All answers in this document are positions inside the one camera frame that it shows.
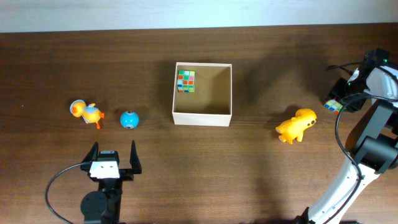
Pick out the yellow dog toy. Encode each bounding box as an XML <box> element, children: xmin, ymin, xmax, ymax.
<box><xmin>275</xmin><ymin>108</ymin><xmax>317</xmax><ymax>144</ymax></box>

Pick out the black cable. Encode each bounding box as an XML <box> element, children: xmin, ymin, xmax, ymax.
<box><xmin>326</xmin><ymin>62</ymin><xmax>398</xmax><ymax>224</ymax></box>
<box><xmin>44</xmin><ymin>161</ymin><xmax>91</xmax><ymax>224</ymax></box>

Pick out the blue ball toy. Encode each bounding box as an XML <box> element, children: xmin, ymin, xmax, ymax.
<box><xmin>120</xmin><ymin>111</ymin><xmax>139</xmax><ymax>129</ymax></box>

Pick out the left black cable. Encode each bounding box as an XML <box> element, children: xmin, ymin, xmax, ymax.
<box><xmin>44</xmin><ymin>161</ymin><xmax>91</xmax><ymax>224</ymax></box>

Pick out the right black cable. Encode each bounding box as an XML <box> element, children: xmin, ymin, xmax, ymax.
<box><xmin>326</xmin><ymin>62</ymin><xmax>398</xmax><ymax>224</ymax></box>

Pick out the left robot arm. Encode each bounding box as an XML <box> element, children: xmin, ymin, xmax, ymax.
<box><xmin>80</xmin><ymin>141</ymin><xmax>142</xmax><ymax>224</ymax></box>

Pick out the yellow duck toy blue cap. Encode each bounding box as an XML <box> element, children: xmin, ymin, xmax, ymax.
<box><xmin>70</xmin><ymin>100</ymin><xmax>104</xmax><ymax>129</ymax></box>

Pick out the beige open cardboard box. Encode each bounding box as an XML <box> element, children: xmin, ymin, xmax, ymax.
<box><xmin>172</xmin><ymin>62</ymin><xmax>233</xmax><ymax>126</ymax></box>

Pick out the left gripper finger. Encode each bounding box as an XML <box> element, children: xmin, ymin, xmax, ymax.
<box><xmin>129</xmin><ymin>140</ymin><xmax>142</xmax><ymax>170</ymax></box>
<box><xmin>82</xmin><ymin>141</ymin><xmax>99</xmax><ymax>162</ymax></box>

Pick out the rubiks cube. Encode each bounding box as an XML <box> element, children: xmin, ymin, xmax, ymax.
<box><xmin>324</xmin><ymin>100</ymin><xmax>343</xmax><ymax>114</ymax></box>
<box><xmin>177</xmin><ymin>70</ymin><xmax>196</xmax><ymax>93</ymax></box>

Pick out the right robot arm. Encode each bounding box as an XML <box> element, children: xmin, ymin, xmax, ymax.
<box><xmin>293</xmin><ymin>49</ymin><xmax>397</xmax><ymax>223</ymax></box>

